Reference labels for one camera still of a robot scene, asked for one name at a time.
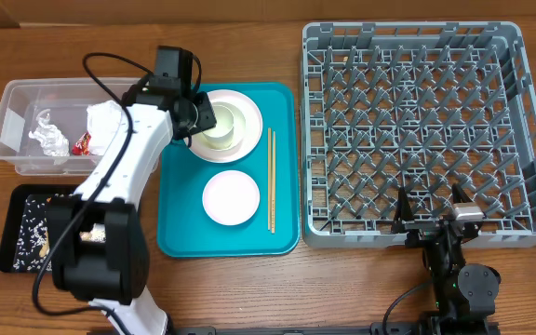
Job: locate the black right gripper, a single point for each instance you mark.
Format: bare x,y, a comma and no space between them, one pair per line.
421,231

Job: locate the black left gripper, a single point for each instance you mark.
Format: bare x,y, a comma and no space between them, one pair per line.
206,113

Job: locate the small pink bowl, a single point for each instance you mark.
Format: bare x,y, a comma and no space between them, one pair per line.
231,198

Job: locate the white napkin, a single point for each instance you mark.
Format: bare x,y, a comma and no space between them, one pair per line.
103,119

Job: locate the red snack wrapper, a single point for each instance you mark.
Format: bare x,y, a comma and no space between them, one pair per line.
81,147

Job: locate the foil wrapper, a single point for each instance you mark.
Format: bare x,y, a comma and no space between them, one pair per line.
50,138

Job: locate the rice and peanut scraps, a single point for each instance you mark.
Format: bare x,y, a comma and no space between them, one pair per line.
32,247

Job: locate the cream plastic cup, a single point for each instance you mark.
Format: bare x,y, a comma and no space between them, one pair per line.
221,136

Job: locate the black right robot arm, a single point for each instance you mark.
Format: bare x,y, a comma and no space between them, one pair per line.
463,284

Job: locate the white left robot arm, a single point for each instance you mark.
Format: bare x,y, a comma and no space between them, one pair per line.
97,248

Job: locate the grey dishwasher rack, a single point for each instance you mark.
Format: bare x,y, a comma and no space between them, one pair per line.
418,107

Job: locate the clear plastic waste bin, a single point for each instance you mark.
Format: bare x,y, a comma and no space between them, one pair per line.
64,102

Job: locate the black waste tray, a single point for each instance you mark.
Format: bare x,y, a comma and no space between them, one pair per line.
12,222

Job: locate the cream bowl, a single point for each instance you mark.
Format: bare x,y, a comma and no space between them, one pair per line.
200,143

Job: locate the pink plate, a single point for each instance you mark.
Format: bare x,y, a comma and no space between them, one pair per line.
253,131

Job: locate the teal plastic tray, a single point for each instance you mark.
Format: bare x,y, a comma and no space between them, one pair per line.
184,230

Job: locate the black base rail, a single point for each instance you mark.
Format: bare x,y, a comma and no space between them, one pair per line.
395,328

